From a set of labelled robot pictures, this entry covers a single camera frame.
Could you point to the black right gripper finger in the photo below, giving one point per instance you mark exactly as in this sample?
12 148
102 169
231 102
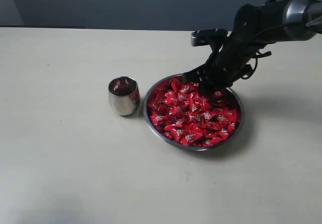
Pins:
205 89

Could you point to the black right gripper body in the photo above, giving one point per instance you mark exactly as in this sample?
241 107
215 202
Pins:
223 66

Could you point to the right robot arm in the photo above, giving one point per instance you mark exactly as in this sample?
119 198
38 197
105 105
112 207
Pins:
254 28

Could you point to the stainless steel plate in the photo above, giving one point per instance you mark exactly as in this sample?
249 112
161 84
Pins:
188 112

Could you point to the stainless steel cup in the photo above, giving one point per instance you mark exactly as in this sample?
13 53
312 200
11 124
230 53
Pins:
124 96

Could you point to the red wrapped candy right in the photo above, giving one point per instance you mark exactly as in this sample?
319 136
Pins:
231 115

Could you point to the red wrapped candy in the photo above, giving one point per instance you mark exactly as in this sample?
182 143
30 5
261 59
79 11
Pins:
189 139
158 120
231 115

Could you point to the red wrapped candy bottom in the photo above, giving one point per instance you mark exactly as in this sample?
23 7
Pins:
189 139

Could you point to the red wrapped candy left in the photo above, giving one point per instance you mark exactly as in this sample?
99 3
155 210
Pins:
158 120

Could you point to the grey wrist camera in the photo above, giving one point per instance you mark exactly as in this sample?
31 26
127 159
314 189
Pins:
208 37

